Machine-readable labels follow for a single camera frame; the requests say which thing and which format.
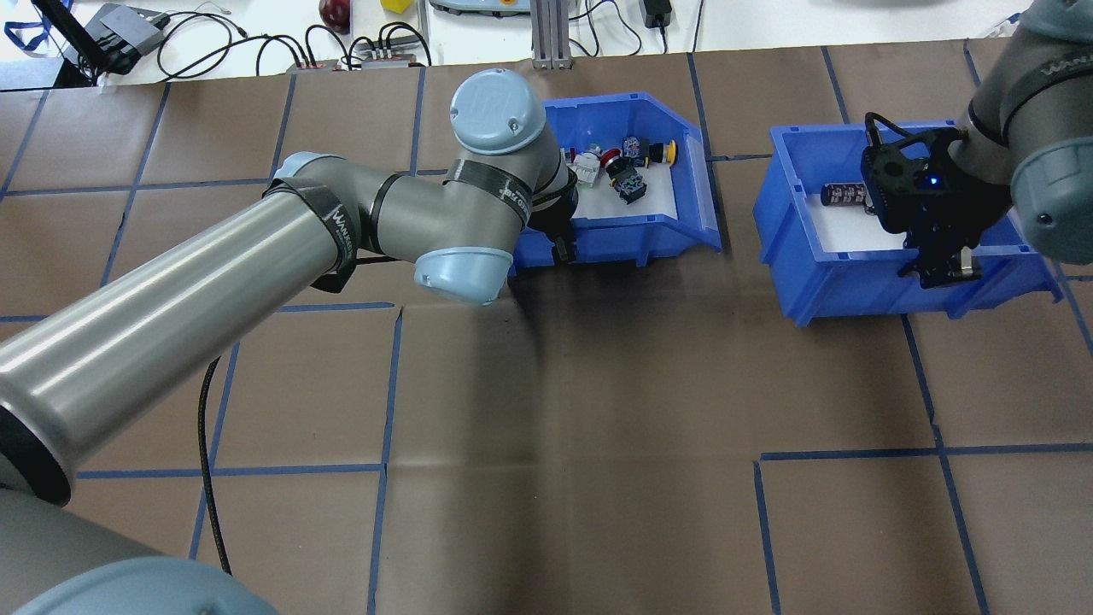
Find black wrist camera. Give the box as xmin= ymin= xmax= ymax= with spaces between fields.
xmin=861 ymin=141 xmax=919 ymax=234

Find blue grey teach pendant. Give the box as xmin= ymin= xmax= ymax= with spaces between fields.
xmin=430 ymin=0 xmax=528 ymax=18

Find white bin liner sheet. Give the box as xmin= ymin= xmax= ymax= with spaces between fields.
xmin=807 ymin=184 xmax=920 ymax=257

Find aluminium profile post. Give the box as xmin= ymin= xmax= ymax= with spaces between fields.
xmin=531 ymin=0 xmax=571 ymax=71

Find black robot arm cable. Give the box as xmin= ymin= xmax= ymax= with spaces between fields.
xmin=198 ymin=354 xmax=233 ymax=575

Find grey laptop dock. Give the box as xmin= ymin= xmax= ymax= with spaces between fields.
xmin=85 ymin=3 xmax=169 ymax=57

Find small parts in bin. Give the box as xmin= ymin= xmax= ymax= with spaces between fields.
xmin=568 ymin=141 xmax=681 ymax=225

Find black push button switch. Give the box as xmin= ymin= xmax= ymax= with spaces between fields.
xmin=611 ymin=162 xmax=649 ymax=205

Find blue plastic storage bin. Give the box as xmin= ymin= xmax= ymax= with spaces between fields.
xmin=753 ymin=120 xmax=1066 ymax=328
xmin=510 ymin=91 xmax=724 ymax=276

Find white side desk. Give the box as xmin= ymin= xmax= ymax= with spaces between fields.
xmin=0 ymin=0 xmax=1093 ymax=88

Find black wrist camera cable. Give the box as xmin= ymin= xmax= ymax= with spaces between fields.
xmin=864 ymin=111 xmax=920 ymax=151

